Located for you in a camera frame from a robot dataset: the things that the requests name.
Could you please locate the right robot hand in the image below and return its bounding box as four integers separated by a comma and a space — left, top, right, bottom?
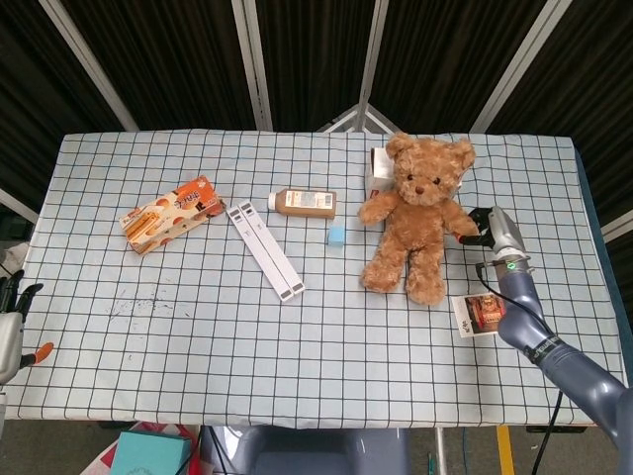
457, 205, 528, 259

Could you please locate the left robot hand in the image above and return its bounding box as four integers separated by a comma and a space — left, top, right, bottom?
0, 269, 54, 386

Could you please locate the brown teddy bear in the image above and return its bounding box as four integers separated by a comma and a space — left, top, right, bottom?
357, 132, 480, 306

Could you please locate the white photo card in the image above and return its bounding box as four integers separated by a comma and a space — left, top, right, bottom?
450, 291, 508, 338

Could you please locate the white cardboard box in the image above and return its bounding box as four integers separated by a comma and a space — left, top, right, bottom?
363, 145, 397, 202

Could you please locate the teal box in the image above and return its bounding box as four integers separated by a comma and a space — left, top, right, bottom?
109, 429, 193, 475

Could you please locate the orange biscuit box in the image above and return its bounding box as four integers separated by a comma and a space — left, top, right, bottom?
118, 175, 228, 256

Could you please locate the brown drink bottle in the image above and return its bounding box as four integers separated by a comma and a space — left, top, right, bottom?
267, 187, 338, 220

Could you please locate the white table leg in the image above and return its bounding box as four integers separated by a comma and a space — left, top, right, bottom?
433, 427, 450, 475

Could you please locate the white folded stand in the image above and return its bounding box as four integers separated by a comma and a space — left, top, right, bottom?
226, 199, 307, 303

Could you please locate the blue checked tablecloth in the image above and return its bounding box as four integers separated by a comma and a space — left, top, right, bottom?
2, 129, 629, 430

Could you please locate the grey robot torso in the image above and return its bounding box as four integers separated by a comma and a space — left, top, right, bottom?
200, 426, 411, 475

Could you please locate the dark pleated curtain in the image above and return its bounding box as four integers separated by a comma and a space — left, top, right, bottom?
0, 0, 633, 238

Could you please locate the black cable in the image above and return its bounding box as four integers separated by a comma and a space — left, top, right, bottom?
476, 261, 508, 304
531, 390, 565, 475

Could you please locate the white metal frame rail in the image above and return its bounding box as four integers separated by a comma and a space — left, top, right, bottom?
0, 186, 41, 225
599, 207, 633, 244

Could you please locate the white metal frame pole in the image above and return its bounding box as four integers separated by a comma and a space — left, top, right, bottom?
230, 0, 274, 133
468, 0, 563, 135
356, 0, 393, 108
38, 0, 140, 133

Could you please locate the white triangular frame brace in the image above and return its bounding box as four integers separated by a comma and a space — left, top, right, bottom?
316, 102, 403, 135

